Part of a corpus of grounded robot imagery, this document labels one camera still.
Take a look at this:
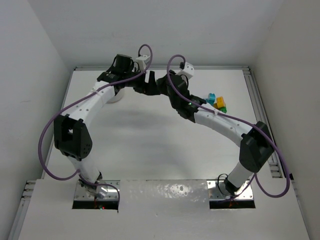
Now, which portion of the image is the green lego brick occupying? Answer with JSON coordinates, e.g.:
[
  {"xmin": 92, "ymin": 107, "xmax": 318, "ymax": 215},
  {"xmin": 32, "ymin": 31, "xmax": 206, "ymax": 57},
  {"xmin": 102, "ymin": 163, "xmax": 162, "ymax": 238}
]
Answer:
[{"xmin": 219, "ymin": 106, "xmax": 227, "ymax": 114}]

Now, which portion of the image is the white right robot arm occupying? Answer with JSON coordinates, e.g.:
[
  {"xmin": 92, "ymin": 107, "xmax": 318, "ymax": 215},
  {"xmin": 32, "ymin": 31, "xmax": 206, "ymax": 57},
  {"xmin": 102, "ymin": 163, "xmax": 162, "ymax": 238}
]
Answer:
[{"xmin": 155, "ymin": 74, "xmax": 274, "ymax": 196}]

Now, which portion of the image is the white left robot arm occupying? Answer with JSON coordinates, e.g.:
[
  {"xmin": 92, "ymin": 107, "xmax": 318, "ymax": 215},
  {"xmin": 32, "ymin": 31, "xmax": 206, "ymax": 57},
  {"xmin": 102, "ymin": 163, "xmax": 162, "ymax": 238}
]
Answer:
[{"xmin": 53, "ymin": 54, "xmax": 156, "ymax": 195}]

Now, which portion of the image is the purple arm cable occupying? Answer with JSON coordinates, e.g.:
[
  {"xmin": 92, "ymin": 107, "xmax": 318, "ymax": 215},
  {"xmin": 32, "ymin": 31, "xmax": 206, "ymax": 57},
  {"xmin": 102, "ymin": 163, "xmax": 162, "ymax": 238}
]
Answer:
[
  {"xmin": 166, "ymin": 54, "xmax": 292, "ymax": 198},
  {"xmin": 37, "ymin": 43, "xmax": 154, "ymax": 201}
]

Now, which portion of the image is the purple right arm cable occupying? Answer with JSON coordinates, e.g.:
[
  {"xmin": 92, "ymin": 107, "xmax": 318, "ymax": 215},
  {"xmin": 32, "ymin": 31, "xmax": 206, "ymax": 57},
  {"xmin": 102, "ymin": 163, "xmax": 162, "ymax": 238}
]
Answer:
[{"xmin": 166, "ymin": 54, "xmax": 292, "ymax": 198}]

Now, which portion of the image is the aluminium frame rail right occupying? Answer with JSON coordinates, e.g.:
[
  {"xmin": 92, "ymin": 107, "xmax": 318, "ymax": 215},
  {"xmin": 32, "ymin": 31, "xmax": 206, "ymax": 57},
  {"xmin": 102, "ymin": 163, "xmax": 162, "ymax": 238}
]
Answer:
[{"xmin": 243, "ymin": 67, "xmax": 287, "ymax": 178}]

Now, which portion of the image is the white round divided container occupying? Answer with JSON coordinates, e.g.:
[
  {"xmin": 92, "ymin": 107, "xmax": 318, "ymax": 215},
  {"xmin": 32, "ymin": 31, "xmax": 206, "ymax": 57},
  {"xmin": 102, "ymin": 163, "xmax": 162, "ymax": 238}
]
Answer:
[{"xmin": 107, "ymin": 88, "xmax": 125, "ymax": 104}]

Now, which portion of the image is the aluminium frame rail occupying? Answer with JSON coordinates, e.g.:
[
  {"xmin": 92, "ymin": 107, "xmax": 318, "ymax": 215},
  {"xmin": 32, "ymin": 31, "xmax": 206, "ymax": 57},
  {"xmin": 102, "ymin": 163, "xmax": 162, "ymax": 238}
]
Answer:
[
  {"xmin": 73, "ymin": 65, "xmax": 250, "ymax": 71},
  {"xmin": 243, "ymin": 67, "xmax": 287, "ymax": 178}
]

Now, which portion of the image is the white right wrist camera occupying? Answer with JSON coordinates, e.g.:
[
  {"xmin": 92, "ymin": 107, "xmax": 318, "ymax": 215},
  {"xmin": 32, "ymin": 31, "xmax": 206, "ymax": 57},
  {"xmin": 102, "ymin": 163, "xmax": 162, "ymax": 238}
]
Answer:
[{"xmin": 177, "ymin": 62, "xmax": 195, "ymax": 80}]

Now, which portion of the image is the aluminium frame rail back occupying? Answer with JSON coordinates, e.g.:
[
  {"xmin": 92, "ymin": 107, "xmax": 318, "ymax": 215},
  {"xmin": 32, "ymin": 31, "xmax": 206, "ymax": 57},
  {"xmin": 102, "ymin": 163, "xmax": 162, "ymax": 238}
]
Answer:
[{"xmin": 73, "ymin": 65, "xmax": 250, "ymax": 71}]

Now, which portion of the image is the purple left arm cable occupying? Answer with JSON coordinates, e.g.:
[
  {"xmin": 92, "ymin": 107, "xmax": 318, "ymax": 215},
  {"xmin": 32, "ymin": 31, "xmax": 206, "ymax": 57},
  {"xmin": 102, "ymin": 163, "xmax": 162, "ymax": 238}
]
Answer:
[{"xmin": 37, "ymin": 43, "xmax": 154, "ymax": 201}]

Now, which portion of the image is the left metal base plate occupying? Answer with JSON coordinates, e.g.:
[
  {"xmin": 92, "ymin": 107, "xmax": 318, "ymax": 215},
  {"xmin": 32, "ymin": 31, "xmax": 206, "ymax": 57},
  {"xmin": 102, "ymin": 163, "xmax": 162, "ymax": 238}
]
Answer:
[{"xmin": 74, "ymin": 180, "xmax": 120, "ymax": 202}]

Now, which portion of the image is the yellow lego brick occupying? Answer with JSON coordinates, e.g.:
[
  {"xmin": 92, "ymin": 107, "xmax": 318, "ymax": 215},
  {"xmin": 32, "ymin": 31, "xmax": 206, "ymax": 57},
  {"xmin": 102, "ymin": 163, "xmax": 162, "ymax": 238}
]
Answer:
[{"xmin": 213, "ymin": 96, "xmax": 226, "ymax": 110}]

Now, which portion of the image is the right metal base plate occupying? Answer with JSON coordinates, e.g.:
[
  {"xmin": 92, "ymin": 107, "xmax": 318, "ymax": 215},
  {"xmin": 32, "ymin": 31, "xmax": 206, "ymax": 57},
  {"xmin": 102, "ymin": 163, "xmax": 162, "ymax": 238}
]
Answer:
[{"xmin": 207, "ymin": 179, "xmax": 255, "ymax": 201}]

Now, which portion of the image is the metal base plate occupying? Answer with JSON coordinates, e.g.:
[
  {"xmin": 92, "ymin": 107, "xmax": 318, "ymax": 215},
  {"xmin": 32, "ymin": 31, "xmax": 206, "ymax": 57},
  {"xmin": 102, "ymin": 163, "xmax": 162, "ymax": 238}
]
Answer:
[
  {"xmin": 74, "ymin": 180, "xmax": 120, "ymax": 202},
  {"xmin": 207, "ymin": 179, "xmax": 255, "ymax": 201}
]

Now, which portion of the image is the cyan lego brick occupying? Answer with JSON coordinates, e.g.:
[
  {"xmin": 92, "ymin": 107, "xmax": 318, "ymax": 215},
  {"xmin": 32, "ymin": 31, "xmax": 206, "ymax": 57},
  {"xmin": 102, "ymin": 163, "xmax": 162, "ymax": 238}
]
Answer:
[{"xmin": 205, "ymin": 93, "xmax": 216, "ymax": 106}]

